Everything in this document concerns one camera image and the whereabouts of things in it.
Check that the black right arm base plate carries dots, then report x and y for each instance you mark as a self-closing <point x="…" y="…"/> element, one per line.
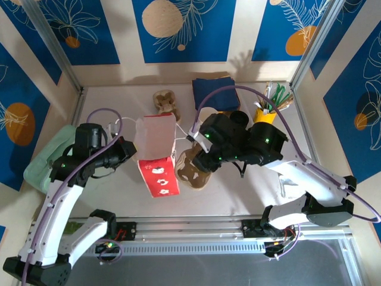
<point x="250" y="229"/>

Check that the green plastic stirrer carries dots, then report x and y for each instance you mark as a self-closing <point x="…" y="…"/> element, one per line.
<point x="281" y="98"/>
<point x="278" y="89"/>

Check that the brown cardboard cup carrier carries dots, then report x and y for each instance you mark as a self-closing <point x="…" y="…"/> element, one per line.
<point x="166" y="102"/>
<point x="190" y="178"/>

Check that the aluminium frame rail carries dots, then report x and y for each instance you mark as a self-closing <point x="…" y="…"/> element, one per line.
<point x="184" y="229"/>

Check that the red white paper bag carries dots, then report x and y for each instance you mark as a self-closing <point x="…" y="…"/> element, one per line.
<point x="157" y="178"/>

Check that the grey metal sheet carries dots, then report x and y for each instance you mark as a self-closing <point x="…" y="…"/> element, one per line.
<point x="190" y="271"/>

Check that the navy napkin stack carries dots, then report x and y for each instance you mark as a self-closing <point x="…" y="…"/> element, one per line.
<point x="215" y="92"/>

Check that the stack of black lids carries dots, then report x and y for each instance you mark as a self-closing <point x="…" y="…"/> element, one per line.
<point x="239" y="117"/>

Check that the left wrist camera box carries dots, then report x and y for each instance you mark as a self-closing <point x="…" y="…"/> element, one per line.
<point x="113" y="129"/>

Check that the green circuit board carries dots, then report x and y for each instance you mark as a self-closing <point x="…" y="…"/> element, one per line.
<point x="73" y="228"/>

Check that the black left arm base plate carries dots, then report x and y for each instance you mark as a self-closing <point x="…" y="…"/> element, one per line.
<point x="128" y="231"/>

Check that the mint green zipper pouch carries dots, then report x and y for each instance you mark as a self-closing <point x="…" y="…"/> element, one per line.
<point x="38" y="167"/>

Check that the flat wooden stirrer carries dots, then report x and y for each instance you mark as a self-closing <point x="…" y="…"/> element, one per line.
<point x="285" y="104"/>

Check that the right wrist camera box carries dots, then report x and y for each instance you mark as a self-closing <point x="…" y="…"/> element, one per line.
<point x="199" y="142"/>

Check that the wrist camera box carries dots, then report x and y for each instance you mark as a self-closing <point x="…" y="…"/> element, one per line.
<point x="199" y="142"/>
<point x="113" y="129"/>

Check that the small controller board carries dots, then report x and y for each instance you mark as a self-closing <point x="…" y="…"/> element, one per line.
<point x="108" y="246"/>
<point x="276" y="248"/>

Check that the aluminium side rail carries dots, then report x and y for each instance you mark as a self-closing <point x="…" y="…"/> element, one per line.
<point x="78" y="104"/>

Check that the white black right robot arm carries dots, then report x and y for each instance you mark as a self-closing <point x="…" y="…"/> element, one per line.
<point x="312" y="175"/>

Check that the clear plastic holder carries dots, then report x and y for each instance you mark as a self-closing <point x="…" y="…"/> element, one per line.
<point x="288" y="186"/>

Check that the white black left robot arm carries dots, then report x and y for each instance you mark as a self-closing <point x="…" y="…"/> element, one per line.
<point x="56" y="214"/>

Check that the aluminium frame post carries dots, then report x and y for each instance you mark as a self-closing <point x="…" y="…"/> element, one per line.
<point x="315" y="44"/>
<point x="50" y="38"/>

